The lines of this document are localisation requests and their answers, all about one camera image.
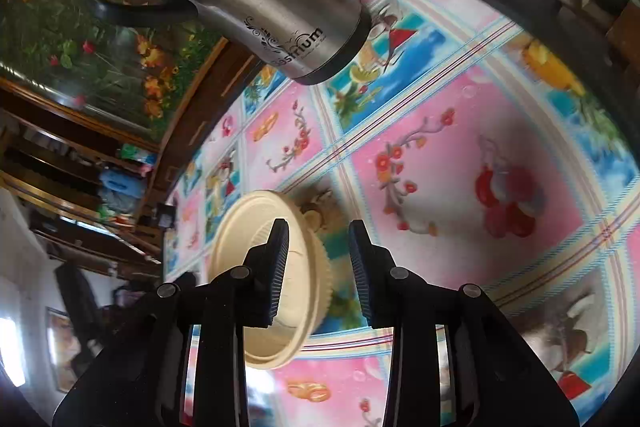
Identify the dark hanging cloth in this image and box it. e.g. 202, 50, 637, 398
55, 262, 101, 343

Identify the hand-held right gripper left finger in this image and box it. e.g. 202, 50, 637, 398
52, 217, 291, 427

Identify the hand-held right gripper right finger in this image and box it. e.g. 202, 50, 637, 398
347, 219, 581, 427

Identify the printed tablecloth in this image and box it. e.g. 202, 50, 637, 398
162, 0, 640, 427

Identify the framed wall picture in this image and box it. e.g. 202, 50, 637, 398
46, 307, 83, 393

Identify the cream bowl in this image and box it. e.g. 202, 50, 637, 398
245, 197, 333, 370
209, 190, 301, 368

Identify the blue container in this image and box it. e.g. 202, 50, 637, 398
100, 172, 143, 202

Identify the wooden shelf unit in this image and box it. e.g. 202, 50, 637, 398
0, 77, 166, 268

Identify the floral wall poster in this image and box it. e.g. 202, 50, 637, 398
0, 0, 366, 140

